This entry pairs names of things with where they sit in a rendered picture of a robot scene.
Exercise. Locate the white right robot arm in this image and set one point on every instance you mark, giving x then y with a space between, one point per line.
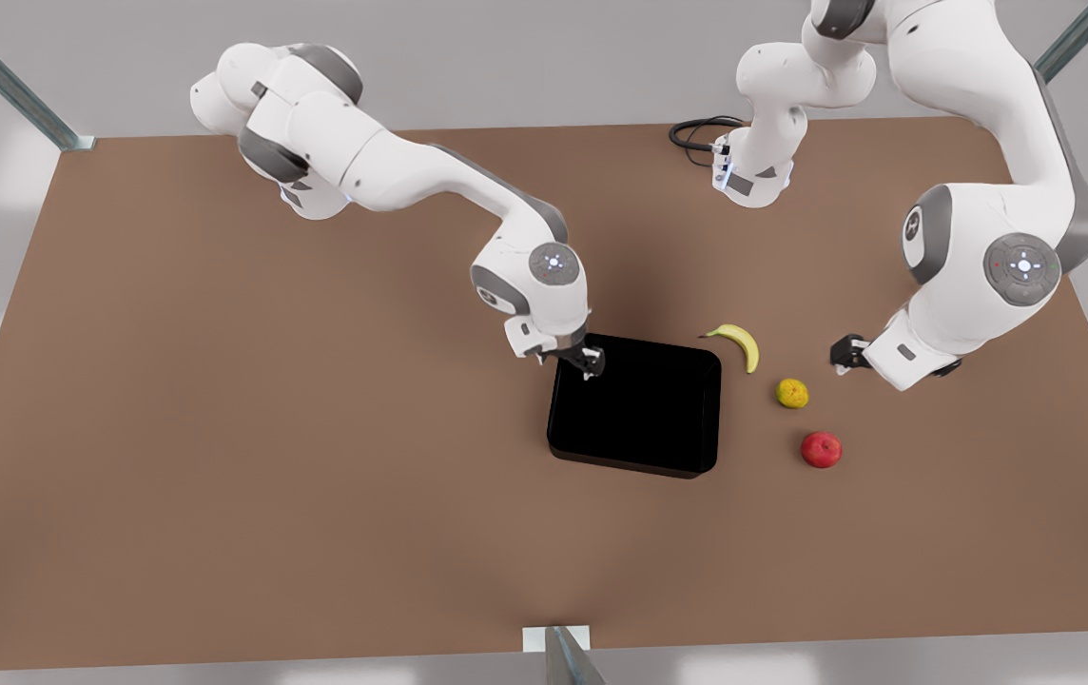
392 171

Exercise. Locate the yellow-green round fruit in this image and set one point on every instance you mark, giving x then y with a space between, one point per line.
792 393

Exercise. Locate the silver frame post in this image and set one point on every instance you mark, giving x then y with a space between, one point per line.
565 656
1077 36
11 86

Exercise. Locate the yellow banana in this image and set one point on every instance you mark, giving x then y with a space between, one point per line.
740 341

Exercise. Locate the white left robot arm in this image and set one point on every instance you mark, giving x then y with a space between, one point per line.
981 257

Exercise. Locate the red apple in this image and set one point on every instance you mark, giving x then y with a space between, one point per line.
821 449

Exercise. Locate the black rectangular tray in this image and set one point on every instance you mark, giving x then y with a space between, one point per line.
635 403

